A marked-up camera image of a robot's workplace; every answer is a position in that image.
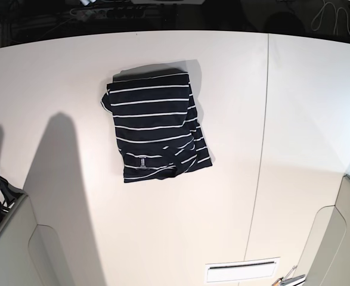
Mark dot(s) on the navy white striped T-shirt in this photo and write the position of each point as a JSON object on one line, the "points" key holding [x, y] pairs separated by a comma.
{"points": [[156, 125]]}

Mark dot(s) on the white power strip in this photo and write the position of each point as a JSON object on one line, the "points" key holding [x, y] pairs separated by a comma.
{"points": [[113, 13]]}

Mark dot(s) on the grey tool at table edge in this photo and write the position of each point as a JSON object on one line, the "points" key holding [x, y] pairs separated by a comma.
{"points": [[296, 281]]}

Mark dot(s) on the beige chair left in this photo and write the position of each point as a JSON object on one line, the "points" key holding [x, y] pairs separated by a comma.
{"points": [[30, 253]]}

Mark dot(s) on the beige chair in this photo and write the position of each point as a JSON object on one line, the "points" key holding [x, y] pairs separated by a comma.
{"points": [[325, 259], [30, 253]]}

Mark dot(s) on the beige chair right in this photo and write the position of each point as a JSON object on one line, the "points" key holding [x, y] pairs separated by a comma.
{"points": [[325, 259]]}

